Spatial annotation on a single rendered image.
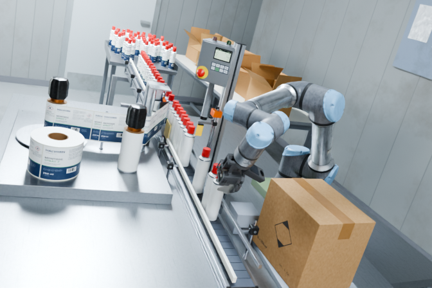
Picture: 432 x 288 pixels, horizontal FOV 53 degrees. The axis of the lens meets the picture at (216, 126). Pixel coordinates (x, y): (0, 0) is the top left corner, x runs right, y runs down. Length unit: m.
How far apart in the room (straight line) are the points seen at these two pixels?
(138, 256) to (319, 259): 0.59
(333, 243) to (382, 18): 3.35
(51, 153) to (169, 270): 0.63
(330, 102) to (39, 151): 1.11
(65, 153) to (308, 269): 0.97
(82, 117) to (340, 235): 1.22
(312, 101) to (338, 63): 3.21
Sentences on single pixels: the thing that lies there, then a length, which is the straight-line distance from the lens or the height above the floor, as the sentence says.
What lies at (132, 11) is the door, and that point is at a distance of 5.79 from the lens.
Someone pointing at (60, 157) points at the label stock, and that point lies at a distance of 1.74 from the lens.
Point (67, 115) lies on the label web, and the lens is 2.05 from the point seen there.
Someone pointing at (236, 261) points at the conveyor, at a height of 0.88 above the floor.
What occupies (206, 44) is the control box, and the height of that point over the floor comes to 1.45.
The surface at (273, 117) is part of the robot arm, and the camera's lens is 1.39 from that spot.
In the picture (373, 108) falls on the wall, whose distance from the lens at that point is 4.45.
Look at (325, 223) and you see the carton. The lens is 1.41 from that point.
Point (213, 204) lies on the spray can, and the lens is 1.65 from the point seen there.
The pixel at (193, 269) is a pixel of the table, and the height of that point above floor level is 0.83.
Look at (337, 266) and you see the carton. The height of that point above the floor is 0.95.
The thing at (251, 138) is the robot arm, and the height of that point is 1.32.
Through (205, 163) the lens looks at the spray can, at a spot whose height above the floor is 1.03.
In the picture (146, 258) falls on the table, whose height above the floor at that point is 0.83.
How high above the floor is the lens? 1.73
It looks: 18 degrees down
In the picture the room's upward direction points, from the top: 14 degrees clockwise
